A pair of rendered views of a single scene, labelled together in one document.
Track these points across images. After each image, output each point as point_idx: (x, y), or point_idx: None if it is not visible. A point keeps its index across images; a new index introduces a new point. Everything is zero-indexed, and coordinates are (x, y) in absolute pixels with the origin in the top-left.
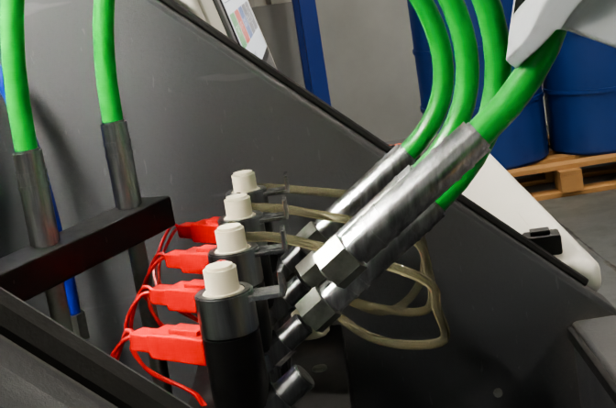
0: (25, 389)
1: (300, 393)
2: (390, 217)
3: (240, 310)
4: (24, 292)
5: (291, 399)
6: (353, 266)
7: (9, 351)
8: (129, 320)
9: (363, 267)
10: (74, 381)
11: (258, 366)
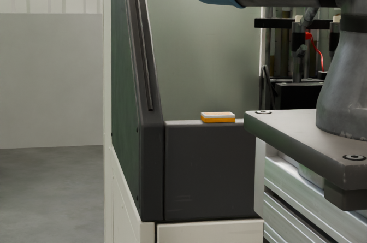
0: None
1: (300, 50)
2: (307, 10)
3: (294, 25)
4: (328, 27)
5: (299, 51)
6: (303, 20)
7: None
8: None
9: (306, 21)
10: None
11: (296, 41)
